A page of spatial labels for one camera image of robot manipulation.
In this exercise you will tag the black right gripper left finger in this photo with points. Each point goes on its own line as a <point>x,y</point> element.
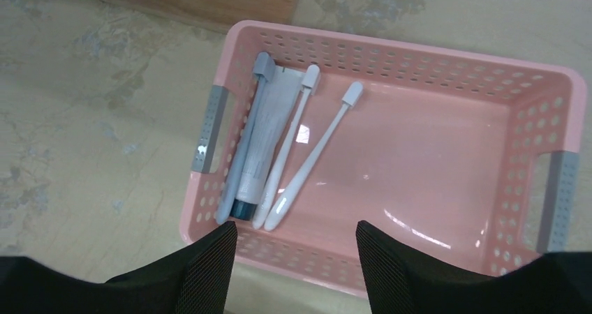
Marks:
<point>194,279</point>

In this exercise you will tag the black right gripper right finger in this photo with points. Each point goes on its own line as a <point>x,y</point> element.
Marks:
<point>401,279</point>

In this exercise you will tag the pink plastic basket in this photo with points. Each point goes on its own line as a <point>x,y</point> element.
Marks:
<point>470,158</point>

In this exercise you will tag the blue capped toothpaste tube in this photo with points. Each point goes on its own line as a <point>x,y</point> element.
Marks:
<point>279,96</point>

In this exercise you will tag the grey blue toothbrush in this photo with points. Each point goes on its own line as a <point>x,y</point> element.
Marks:
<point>264,70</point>

